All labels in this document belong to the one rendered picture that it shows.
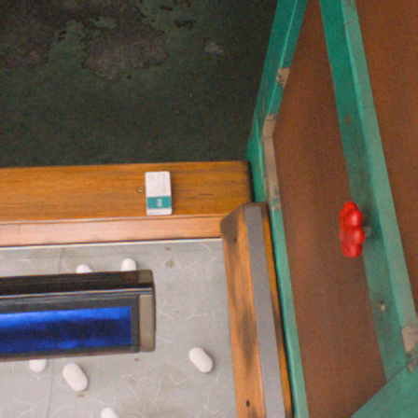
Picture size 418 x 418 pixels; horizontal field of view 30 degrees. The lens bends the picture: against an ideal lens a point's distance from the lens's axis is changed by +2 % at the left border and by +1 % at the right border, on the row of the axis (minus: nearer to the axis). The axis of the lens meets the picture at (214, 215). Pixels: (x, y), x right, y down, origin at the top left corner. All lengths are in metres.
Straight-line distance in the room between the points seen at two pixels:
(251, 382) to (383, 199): 0.43
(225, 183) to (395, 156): 0.59
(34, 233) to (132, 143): 0.97
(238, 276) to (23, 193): 0.34
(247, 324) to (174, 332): 0.14
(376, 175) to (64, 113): 1.60
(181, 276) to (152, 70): 1.17
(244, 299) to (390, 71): 0.47
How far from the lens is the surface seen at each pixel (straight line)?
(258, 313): 0.97
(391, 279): 0.56
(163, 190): 1.11
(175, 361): 1.07
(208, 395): 1.06
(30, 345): 0.74
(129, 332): 0.73
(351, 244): 0.59
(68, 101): 2.15
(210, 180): 1.15
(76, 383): 1.04
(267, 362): 0.95
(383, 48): 0.61
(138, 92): 2.16
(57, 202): 1.14
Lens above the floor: 1.77
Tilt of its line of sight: 64 degrees down
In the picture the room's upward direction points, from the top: 9 degrees clockwise
